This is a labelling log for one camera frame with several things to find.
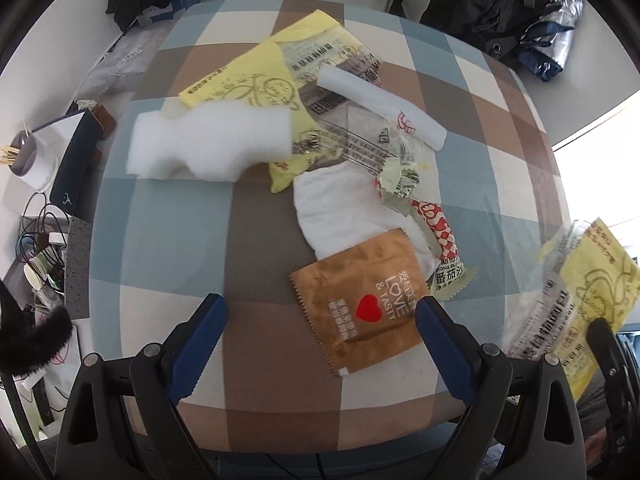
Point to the brown cardboard box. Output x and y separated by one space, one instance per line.
105 117

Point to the red checkered sauce sachet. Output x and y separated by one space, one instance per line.
440 230

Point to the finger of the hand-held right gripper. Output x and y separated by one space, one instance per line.
602 345

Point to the white shaped foam piece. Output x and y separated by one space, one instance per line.
200 145

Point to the black furry sleeve cuff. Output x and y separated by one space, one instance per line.
35 340

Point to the navy blue box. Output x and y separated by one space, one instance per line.
75 165

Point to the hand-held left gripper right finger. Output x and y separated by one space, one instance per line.
442 350

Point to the clear plastic wrapper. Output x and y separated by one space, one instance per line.
370 130

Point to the white tissue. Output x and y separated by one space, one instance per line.
340 210

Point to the grey speckled counter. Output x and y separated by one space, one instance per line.
77 270

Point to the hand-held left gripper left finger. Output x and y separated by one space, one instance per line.
197 350

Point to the stack of paper cups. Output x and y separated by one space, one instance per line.
40 270

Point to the white foam roll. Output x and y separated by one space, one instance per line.
340 82

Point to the yellow snack packet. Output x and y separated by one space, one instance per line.
250 75
595 285

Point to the white grey chopstick holder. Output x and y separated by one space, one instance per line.
32 165

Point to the black backpack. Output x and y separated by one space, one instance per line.
490 5

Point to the brown packet with red heart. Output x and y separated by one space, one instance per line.
360 280

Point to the silver folding umbrella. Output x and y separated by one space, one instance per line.
565 30

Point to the checkered tablecloth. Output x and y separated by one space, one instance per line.
165 240

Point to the bundle of wooden chopsticks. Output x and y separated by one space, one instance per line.
9 155

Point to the white plastic parcel bag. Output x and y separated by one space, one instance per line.
125 60

